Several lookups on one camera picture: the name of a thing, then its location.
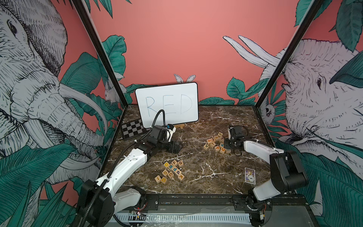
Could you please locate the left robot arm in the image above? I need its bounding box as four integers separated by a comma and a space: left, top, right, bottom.
76, 124, 182, 227

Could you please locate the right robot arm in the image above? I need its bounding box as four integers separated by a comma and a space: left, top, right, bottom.
225, 125, 309, 211

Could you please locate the wooden block letter U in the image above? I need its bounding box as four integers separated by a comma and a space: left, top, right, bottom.
220, 147, 226, 154

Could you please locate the wooden block letter G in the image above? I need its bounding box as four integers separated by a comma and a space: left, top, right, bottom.
178, 160, 184, 167

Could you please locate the wooden block letter K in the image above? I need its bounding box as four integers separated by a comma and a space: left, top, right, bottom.
178, 174, 185, 181

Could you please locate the black white checkerboard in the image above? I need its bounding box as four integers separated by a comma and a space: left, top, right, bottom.
121, 119, 148, 140

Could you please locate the wooden board stand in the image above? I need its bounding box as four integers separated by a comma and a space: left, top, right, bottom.
174, 124, 186, 129

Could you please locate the white dry-erase board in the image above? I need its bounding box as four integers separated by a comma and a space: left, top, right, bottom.
135, 82, 199, 128

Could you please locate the playing card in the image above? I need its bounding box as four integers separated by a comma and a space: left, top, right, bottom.
244, 167, 256, 185

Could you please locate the wooden block orange I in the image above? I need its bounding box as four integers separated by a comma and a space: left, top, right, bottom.
155, 175, 162, 183

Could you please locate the plain yellow wooden block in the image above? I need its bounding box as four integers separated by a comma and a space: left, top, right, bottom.
161, 177, 167, 184

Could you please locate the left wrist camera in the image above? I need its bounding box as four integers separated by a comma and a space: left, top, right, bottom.
166, 124, 176, 142

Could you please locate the black front rail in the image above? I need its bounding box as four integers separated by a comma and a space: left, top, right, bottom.
82, 193, 310, 211

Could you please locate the white slotted cable duct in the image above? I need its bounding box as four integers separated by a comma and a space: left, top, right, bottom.
116, 213, 251, 225

